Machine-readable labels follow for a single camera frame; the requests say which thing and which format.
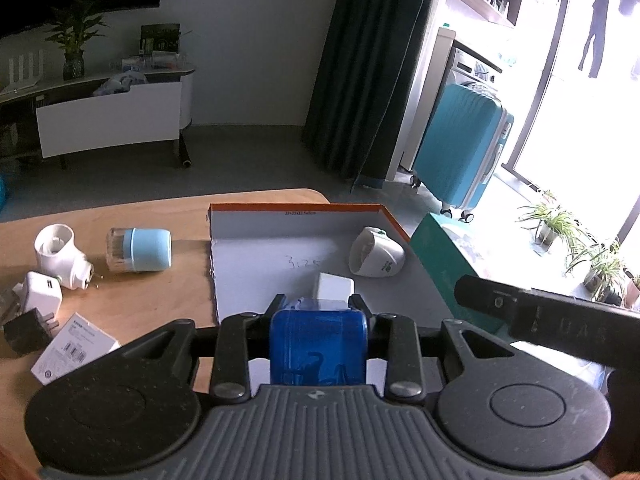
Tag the white round plug nightlight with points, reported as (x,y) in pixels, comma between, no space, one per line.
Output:
(375,255)

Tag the teal suitcase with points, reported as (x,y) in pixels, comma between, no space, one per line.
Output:
(461,147)

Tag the white usb charger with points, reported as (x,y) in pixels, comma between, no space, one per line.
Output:
(331,287)

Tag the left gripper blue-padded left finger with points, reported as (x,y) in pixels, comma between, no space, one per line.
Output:
(276,305)

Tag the white round socket adapter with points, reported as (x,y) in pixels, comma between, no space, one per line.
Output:
(58,256)

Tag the light blue toothpick jar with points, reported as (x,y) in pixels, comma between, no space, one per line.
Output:
(135,250)

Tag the white cube plug charger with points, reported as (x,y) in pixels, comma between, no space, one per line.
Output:
(39,292)

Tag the green picture frame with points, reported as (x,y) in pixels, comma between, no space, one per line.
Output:
(159,38)

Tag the black plug adapter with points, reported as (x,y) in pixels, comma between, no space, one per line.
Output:
(30,332)

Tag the white wifi router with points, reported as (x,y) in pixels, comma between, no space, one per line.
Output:
(25,72)

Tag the orange-edged cardboard box tray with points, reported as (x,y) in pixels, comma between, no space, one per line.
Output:
(260,250)

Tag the white barcode product box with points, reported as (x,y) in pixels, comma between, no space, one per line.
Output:
(76,344)

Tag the potted bamboo plant in vase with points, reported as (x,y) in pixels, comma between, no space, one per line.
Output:
(71,35)

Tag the potted spider plant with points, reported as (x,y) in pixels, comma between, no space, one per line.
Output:
(551,223)

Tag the dark green curtain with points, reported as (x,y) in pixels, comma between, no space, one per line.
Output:
(361,91)

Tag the blue plastic case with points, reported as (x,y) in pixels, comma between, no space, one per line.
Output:
(318,344)

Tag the white tv cabinet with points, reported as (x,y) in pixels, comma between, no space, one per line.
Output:
(70,118)

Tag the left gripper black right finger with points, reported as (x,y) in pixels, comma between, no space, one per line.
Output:
(357,303)

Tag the teal product box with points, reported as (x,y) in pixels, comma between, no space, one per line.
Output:
(449,249)

